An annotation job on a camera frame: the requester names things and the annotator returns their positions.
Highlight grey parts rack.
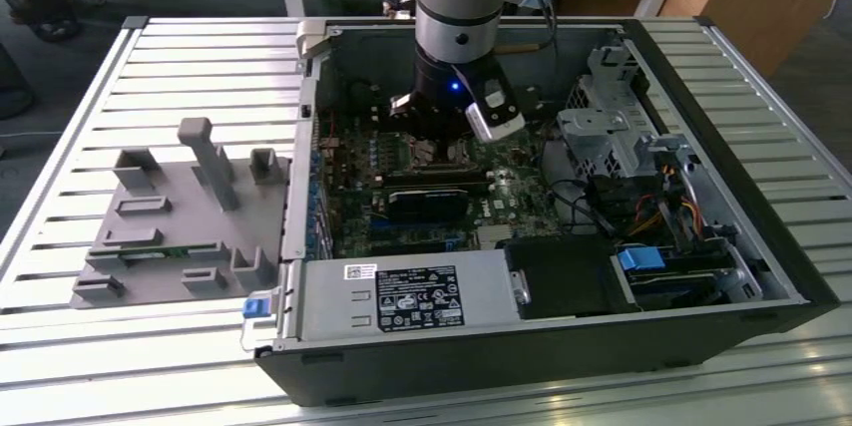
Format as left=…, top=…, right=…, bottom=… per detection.
left=69, top=116, right=294, bottom=311

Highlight black open PC case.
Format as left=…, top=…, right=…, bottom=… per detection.
left=251, top=16, right=841, bottom=408

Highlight blue disk carrier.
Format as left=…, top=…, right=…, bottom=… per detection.
left=615, top=244, right=666, bottom=273

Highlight silver power supply unit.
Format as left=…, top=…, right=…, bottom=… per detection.
left=295, top=249, right=523, bottom=342

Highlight green motherboard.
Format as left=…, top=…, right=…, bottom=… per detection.
left=311, top=106, right=566, bottom=260

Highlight silver disk bay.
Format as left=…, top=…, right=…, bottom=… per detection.
left=610, top=238, right=763, bottom=310

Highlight beige case handle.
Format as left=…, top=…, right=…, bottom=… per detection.
left=294, top=20, right=333, bottom=61

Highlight silver chipset heat sink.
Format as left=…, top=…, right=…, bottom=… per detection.
left=475, top=224, right=517, bottom=250

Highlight CPU socket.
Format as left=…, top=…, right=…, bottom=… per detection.
left=402, top=139, right=482, bottom=173

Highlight green RAM stick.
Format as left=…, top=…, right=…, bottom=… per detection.
left=117, top=242, right=225, bottom=265

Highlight silver metal drive cage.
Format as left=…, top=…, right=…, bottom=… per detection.
left=554, top=46, right=699, bottom=181

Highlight yellow red orange wires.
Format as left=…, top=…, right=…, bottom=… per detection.
left=623, top=196, right=706, bottom=242

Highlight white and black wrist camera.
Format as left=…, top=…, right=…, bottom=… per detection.
left=462, top=77, right=526, bottom=142

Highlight black graphics card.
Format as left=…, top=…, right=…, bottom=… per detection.
left=387, top=189, right=467, bottom=223

